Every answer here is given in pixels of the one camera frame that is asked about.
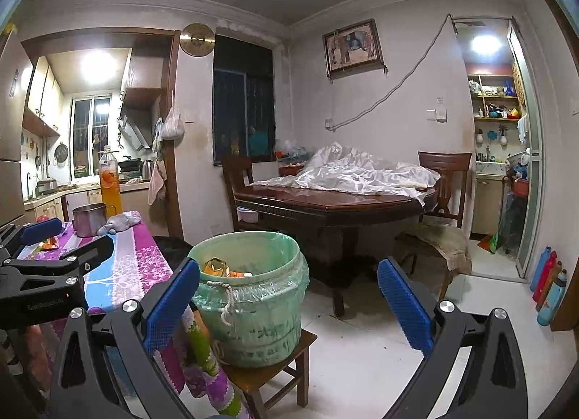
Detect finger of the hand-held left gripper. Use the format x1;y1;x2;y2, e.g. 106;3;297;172
0;234;115;300
0;217;64;267

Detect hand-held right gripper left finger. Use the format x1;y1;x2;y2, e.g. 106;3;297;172
47;257;202;419

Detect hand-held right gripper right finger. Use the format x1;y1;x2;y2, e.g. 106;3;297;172
377;257;530;419

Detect yellow snack packet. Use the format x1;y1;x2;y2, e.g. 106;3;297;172
202;258;231;276

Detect bin with green liner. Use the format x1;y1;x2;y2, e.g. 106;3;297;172
187;231;310;369

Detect metal pot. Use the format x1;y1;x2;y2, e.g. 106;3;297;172
72;203;117;238

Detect purple floral tablecloth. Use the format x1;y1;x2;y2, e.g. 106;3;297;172
25;210;252;419

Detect grey stuffed toy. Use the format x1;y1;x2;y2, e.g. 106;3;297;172
96;212;142;236

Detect lower kitchen cabinets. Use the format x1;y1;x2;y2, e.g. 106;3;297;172
25;188;152;225

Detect kitchen cabinets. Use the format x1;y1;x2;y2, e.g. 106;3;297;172
25;188;152;225
22;55;64;137

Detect orange juice bottle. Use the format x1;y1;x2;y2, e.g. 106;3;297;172
98;145;123;215

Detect burlap seat cushion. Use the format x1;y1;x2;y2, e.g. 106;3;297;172
398;221;472;274

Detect pink hanging towel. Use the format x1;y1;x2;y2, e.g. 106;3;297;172
147;161;167;206

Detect silver refrigerator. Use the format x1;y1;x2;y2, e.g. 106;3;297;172
0;30;34;230

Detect kitchen window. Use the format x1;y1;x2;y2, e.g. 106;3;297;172
70;96;111;178

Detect wooden stool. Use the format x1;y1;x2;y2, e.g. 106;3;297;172
221;329;318;419

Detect dark wooden table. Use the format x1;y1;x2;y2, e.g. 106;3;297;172
233;179;441;318

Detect range hood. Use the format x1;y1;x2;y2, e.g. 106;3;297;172
118;114;152;151

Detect upper kitchen cabinets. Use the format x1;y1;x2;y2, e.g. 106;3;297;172
22;55;64;137

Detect wooden chair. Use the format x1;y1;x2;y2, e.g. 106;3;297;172
221;154;258;232
396;151;473;302

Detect white plastic sheet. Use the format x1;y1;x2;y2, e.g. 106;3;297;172
251;142;441;207

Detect red plastic bottle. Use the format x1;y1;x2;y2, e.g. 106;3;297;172
533;251;558;303

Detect light blue plastic bottle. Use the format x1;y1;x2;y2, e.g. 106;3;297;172
537;270;567;327

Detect brown plastic bottle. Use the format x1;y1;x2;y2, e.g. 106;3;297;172
536;261;563;311

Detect hanging clear plastic bag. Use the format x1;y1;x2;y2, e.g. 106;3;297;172
160;91;186;139

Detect kitchen ceiling light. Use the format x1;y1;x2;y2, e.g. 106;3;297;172
81;50;118;82

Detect glass sliding door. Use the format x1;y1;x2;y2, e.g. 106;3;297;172
507;21;546;282

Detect clutter pile by window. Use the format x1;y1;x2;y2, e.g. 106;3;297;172
275;139;313;166

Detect dark window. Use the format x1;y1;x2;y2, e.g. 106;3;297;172
212;35;276;164

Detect bathroom ceiling light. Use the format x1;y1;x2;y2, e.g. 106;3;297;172
470;32;503;55

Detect wall cable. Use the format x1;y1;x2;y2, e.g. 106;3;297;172
326;14;453;132

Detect wall shelf with bottles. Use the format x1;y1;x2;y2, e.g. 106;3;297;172
468;74;525;122

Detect brass wall clock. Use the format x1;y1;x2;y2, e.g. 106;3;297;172
179;23;216;58

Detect framed wall picture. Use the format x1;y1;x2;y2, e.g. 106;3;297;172
322;18;385;80

